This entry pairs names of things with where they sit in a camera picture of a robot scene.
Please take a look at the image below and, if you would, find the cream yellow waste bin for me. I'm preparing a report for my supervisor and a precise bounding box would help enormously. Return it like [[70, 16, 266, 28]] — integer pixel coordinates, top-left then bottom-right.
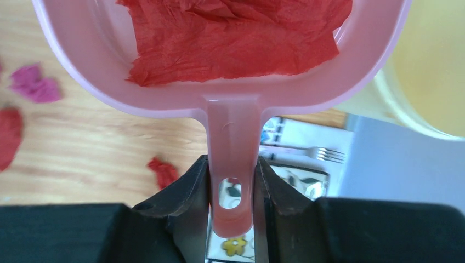
[[337, 1, 464, 141]]

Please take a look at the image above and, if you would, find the red crumpled scrap right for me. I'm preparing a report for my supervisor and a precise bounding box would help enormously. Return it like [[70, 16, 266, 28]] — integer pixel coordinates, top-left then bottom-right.
[[147, 157, 179, 190]]

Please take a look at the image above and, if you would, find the silver fork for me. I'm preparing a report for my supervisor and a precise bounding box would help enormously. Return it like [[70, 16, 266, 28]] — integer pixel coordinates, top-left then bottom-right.
[[259, 145, 346, 164]]

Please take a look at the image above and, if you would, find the square floral plate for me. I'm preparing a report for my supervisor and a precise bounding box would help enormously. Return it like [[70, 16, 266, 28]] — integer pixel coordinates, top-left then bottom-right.
[[205, 163, 330, 262]]

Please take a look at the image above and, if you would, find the pink plastic dustpan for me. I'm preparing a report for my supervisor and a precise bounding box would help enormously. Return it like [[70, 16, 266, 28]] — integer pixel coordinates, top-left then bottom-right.
[[32, 1, 412, 238]]

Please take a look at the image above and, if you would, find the small magenta scrap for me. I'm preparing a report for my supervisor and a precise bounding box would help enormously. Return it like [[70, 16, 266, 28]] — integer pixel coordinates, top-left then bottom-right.
[[9, 64, 63, 104]]

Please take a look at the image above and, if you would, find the patterned white placemat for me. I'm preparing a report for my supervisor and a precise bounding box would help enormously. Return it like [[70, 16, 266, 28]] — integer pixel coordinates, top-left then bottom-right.
[[259, 117, 355, 197]]

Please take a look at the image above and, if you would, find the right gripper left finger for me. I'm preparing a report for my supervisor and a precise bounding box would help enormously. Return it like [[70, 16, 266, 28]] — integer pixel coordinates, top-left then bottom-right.
[[1, 155, 209, 262]]

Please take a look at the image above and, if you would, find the red rectangular paper scrap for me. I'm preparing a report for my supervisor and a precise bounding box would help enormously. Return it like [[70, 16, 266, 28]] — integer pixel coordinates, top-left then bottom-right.
[[119, 1, 353, 87]]

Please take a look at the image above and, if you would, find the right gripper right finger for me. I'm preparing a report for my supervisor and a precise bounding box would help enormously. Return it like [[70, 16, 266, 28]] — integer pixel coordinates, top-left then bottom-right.
[[253, 158, 464, 262]]

